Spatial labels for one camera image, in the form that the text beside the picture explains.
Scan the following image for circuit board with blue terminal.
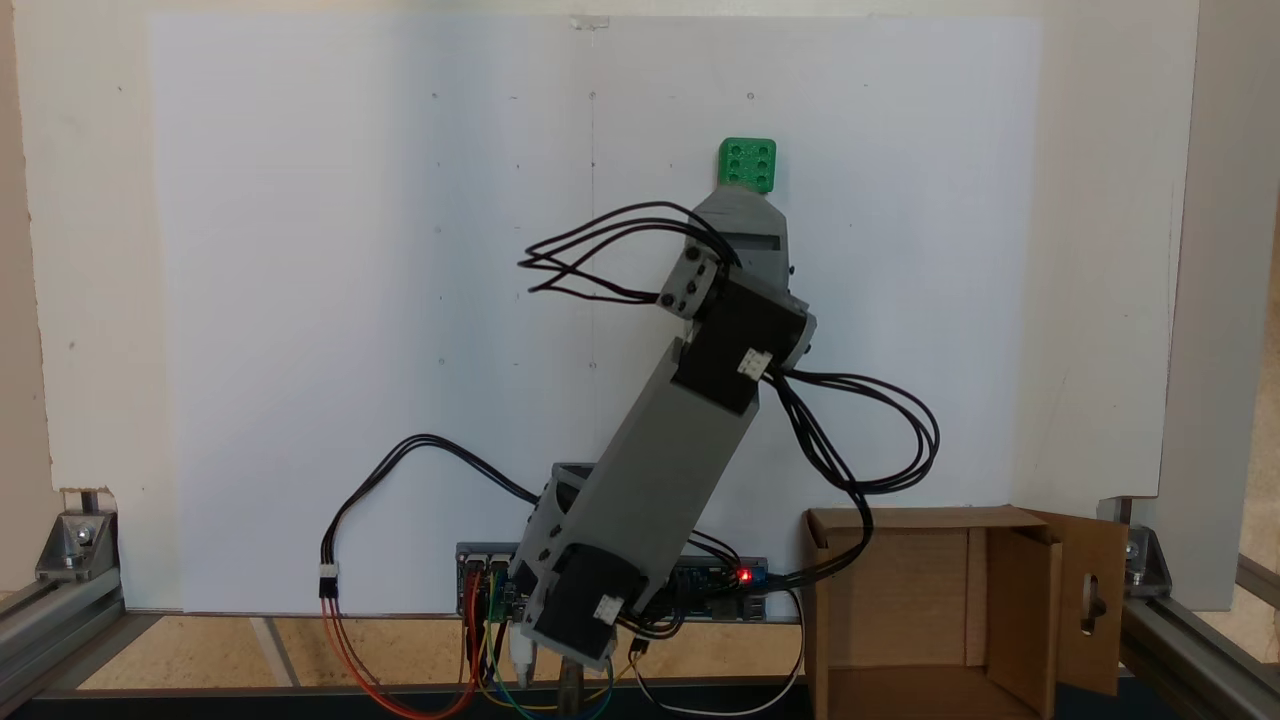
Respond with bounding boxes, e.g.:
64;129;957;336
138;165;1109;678
680;553;772;623

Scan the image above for green dice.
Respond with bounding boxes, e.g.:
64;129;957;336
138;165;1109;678
717;137;778;194

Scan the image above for small motor controller board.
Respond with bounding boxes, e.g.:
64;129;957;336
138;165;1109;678
456;543;523;617

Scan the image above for red wire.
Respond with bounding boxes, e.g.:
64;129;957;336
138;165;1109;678
326;572;485;720

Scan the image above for metal corner bracket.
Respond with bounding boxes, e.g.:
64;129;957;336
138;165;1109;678
36;509;121;583
1124;524;1173;598

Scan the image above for open cardboard box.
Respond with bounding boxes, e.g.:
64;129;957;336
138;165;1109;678
802;505;1130;720

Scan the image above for green wire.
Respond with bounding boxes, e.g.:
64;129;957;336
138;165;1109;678
484;598;613;717

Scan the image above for white paper sheet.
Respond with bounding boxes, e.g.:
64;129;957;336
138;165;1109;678
147;14;1043;617

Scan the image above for orange wire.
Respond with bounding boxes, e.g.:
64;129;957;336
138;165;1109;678
322;596;483;720

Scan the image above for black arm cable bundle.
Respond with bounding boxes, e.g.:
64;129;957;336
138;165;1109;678
517;202;744;305
766;364;942;593

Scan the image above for aluminium frame rail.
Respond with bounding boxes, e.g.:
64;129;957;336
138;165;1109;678
0;570;128;703
1118;553;1280;720

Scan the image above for wide grey fixed gripper jaw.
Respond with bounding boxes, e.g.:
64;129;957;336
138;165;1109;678
689;187;792;293

